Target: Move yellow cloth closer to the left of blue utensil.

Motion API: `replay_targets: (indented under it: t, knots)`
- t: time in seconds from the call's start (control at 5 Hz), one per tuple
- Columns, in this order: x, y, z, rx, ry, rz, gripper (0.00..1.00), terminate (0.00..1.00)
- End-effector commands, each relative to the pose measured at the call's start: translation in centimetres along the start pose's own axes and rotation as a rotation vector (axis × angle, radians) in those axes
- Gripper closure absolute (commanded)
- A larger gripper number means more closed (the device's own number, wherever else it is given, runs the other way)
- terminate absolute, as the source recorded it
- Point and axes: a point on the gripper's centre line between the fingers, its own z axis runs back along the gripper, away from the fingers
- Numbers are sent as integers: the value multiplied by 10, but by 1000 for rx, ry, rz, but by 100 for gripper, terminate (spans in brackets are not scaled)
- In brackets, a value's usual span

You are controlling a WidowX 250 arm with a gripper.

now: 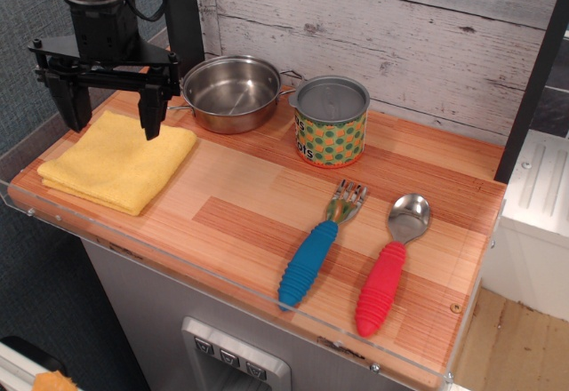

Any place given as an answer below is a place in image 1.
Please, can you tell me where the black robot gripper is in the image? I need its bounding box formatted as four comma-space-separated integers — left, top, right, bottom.
28, 0, 180, 140

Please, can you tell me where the yellow cloth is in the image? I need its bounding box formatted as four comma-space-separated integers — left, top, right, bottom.
37, 111, 197, 216

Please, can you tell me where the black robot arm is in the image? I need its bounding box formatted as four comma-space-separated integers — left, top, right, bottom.
29, 0, 180, 140

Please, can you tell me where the stainless steel pot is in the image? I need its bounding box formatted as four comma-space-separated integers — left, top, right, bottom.
178, 55, 295, 134

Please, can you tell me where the clear acrylic table guard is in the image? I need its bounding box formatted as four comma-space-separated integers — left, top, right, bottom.
4, 100, 505, 390

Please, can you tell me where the grey toy fridge cabinet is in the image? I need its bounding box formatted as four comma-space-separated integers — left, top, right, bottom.
83, 241, 404, 390

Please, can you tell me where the patterned green orange can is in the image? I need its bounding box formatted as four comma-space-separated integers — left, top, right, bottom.
288, 76, 370, 169

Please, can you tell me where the silver dispenser button panel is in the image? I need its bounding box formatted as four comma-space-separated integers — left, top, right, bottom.
181, 316, 292, 390

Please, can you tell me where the orange object bottom corner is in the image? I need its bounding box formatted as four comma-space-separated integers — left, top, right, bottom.
32, 371, 78, 391

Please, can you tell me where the black vertical post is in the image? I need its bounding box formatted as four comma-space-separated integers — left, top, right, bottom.
165, 0, 204, 77

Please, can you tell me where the blue handled fork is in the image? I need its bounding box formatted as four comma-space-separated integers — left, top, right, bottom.
277, 180, 368, 312

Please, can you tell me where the red handled spoon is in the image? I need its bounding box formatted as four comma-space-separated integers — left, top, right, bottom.
355, 193, 430, 338

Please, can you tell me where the black right frame post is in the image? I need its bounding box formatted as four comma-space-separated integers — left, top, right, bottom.
494, 0, 568, 184

